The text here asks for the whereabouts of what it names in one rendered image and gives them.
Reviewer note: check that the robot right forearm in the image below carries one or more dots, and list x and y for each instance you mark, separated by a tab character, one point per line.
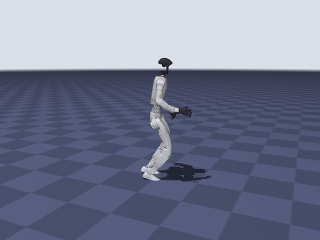
166	106

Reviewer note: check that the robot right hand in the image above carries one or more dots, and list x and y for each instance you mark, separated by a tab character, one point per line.
184	111

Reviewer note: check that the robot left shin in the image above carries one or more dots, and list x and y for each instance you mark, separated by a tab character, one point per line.
154	157

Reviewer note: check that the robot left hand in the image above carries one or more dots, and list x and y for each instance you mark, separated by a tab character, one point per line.
172	115

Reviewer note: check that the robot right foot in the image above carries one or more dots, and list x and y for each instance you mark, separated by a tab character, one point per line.
150	177

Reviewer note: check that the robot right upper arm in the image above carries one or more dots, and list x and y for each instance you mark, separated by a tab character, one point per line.
160	83

